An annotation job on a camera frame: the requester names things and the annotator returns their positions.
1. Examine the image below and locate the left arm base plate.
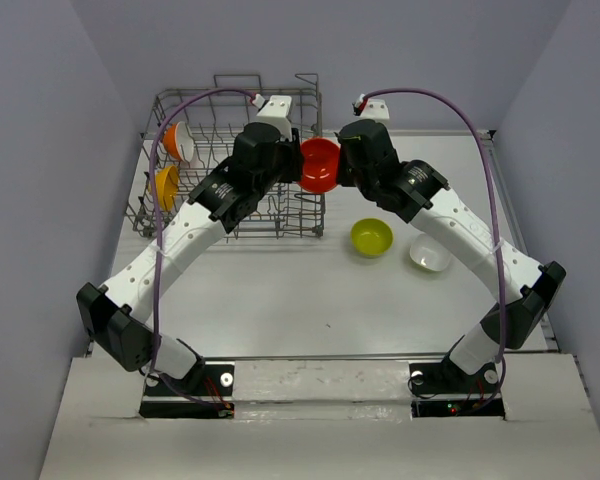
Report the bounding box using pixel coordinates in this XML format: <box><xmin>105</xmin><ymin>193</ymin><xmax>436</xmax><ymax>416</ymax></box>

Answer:
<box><xmin>139</xmin><ymin>361</ymin><xmax>235</xmax><ymax>420</ymax></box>

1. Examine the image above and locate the white bowl green outside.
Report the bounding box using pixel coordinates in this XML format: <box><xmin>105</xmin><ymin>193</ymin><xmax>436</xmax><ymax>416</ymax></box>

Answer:
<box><xmin>409</xmin><ymin>234</ymin><xmax>451</xmax><ymax>273</ymax></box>

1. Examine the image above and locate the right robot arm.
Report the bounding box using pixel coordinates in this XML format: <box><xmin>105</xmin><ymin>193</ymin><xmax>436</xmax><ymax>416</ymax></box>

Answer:
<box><xmin>336</xmin><ymin>119</ymin><xmax>566</xmax><ymax>393</ymax></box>

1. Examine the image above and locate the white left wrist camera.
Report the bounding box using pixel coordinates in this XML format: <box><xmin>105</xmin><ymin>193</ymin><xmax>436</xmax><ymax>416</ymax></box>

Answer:
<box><xmin>252</xmin><ymin>94</ymin><xmax>293</xmax><ymax>140</ymax></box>

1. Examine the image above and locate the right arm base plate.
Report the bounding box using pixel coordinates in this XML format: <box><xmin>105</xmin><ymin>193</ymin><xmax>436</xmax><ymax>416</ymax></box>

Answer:
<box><xmin>407</xmin><ymin>362</ymin><xmax>505</xmax><ymax>419</ymax></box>

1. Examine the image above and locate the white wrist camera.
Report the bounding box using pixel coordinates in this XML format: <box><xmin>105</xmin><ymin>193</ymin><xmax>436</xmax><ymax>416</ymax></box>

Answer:
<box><xmin>353</xmin><ymin>95</ymin><xmax>390</xmax><ymax>126</ymax></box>
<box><xmin>252</xmin><ymin>94</ymin><xmax>293</xmax><ymax>140</ymax></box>

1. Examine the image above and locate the lime green bowl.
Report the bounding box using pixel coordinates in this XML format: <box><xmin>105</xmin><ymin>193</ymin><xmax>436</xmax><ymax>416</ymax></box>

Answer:
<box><xmin>350</xmin><ymin>218</ymin><xmax>394</xmax><ymax>257</ymax></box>

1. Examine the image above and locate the white bowl orange outside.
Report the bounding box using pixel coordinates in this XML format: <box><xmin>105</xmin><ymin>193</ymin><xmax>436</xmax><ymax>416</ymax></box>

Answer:
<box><xmin>162</xmin><ymin>121</ymin><xmax>195</xmax><ymax>162</ymax></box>

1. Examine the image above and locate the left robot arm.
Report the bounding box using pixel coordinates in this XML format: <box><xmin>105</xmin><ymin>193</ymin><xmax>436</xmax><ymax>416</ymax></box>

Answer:
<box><xmin>76</xmin><ymin>122</ymin><xmax>303</xmax><ymax>396</ymax></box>

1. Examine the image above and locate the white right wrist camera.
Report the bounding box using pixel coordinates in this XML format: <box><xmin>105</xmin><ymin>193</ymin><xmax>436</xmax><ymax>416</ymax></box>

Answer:
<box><xmin>353</xmin><ymin>95</ymin><xmax>390</xmax><ymax>126</ymax></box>

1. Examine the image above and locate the grey wire dish rack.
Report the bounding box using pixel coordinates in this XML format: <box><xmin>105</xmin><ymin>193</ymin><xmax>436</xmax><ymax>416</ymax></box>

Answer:
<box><xmin>125</xmin><ymin>73</ymin><xmax>326</xmax><ymax>240</ymax></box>

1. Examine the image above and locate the yellow bowl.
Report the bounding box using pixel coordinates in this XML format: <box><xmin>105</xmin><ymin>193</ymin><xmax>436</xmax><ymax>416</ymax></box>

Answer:
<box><xmin>155</xmin><ymin>165</ymin><xmax>179</xmax><ymax>212</ymax></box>

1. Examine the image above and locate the red orange bowl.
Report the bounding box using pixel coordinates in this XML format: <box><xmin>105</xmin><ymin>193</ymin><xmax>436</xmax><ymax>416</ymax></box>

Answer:
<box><xmin>298</xmin><ymin>137</ymin><xmax>340</xmax><ymax>194</ymax></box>

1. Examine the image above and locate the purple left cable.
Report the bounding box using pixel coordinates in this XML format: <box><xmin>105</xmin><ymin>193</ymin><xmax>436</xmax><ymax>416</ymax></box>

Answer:
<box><xmin>146</xmin><ymin>88</ymin><xmax>261</xmax><ymax>412</ymax></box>

